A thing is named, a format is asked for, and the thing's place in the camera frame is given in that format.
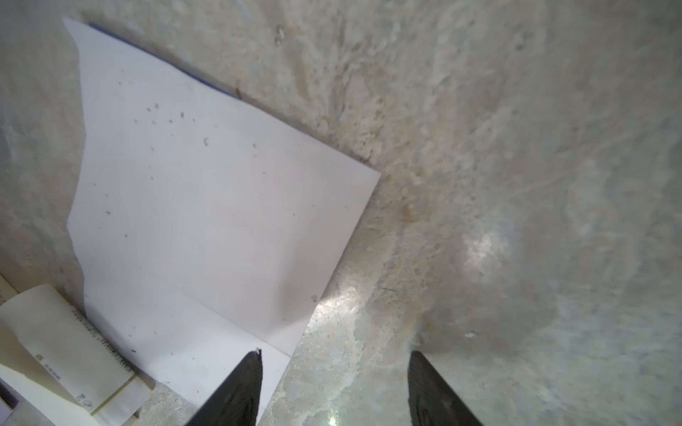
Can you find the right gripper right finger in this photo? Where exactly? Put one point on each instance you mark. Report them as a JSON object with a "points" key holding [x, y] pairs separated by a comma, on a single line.
{"points": [[431, 400]]}

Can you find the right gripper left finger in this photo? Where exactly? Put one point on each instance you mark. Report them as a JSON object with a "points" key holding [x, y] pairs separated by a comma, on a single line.
{"points": [[236, 401]]}

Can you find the white glue stick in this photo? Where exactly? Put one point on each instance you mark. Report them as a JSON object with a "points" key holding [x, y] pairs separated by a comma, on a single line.
{"points": [[111, 384]]}

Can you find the cream envelope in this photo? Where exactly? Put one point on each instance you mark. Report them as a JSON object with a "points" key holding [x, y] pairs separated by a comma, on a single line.
{"points": [[38, 353]]}

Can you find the white paper sheet underneath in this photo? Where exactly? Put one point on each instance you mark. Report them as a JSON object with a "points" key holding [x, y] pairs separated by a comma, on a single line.
{"points": [[205, 228]]}

